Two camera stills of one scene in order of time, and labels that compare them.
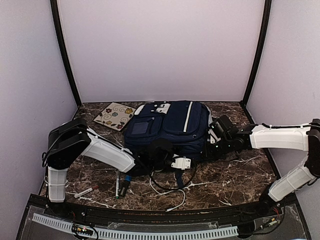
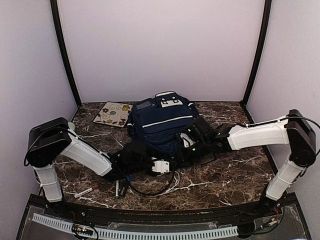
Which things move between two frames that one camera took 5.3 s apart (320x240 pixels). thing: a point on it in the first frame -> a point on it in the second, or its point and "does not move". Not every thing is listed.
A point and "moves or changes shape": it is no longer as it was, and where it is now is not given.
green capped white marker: x=117 y=184 does not move
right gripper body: x=215 y=153 -> x=190 y=157
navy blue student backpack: x=187 y=124 moves or changes shape
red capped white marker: x=86 y=191 does not move
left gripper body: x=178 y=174 -> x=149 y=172
